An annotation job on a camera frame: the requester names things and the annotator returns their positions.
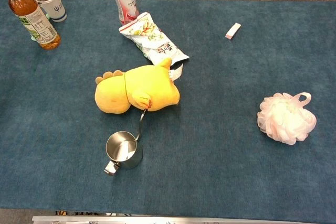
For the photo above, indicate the pink white eraser block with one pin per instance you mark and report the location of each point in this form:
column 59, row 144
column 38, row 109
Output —
column 232, row 31

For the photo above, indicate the amber tea bottle green label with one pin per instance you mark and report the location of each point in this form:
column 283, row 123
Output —
column 34, row 22

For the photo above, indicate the yellow plush duck toy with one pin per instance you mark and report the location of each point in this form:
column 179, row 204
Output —
column 152, row 85

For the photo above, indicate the blue felt table cloth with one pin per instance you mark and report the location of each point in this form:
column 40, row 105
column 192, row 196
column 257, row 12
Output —
column 223, row 155

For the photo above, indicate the white paper cup blue logo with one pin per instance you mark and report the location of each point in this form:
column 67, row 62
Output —
column 56, row 9

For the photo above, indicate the steel long-spout pitcher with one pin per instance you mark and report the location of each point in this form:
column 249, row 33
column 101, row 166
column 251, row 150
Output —
column 131, row 161

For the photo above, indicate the pink mesh bath pouf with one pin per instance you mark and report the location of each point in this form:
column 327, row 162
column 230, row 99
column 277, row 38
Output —
column 286, row 121

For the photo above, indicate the green white snack bag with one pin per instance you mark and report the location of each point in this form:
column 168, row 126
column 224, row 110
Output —
column 147, row 35

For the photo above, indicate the aluminium frame rail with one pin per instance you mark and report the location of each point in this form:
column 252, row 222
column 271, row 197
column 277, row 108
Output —
column 183, row 220

